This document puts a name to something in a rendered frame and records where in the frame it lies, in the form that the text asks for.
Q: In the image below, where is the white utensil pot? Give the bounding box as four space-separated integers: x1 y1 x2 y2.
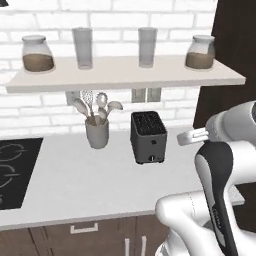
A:
84 118 110 150

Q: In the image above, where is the clear drinking glass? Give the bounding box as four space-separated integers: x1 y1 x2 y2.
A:
71 27 94 70
137 27 158 69

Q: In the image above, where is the grey wall socket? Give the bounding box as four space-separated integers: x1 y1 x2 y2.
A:
131 87 147 104
147 87 163 103

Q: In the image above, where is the glass jar with brown filling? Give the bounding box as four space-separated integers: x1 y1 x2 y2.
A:
21 34 56 74
185 34 216 71

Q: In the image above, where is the brown cupboard door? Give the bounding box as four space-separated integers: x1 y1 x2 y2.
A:
43 235 137 256
134 214 172 256

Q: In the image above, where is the white wall shelf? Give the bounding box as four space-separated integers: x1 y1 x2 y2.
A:
4 54 247 94

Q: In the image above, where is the pale wooden spoon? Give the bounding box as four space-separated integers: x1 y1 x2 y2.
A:
72 97 92 126
103 100 124 122

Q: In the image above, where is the black hob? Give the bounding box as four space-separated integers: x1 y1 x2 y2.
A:
0 137 45 211

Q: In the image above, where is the white cupboard door handle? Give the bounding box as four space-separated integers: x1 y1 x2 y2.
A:
140 235 147 256
124 237 131 256

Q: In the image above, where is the pale slotted spatula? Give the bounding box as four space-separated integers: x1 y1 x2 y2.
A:
80 89 95 124

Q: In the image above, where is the pale round ladle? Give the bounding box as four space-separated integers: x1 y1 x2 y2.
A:
95 92 109 125

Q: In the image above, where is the dark brown tall cabinet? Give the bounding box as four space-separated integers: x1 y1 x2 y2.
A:
192 0 256 234

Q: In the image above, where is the white drawer handle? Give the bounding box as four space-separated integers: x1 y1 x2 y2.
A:
69 222 100 235

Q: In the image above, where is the dark grey toaster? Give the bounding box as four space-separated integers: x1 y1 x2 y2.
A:
129 110 168 165

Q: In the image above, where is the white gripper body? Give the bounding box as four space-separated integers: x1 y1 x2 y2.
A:
176 128 211 147

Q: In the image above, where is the brown drawer front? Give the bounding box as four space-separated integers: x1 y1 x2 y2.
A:
29 216 137 240

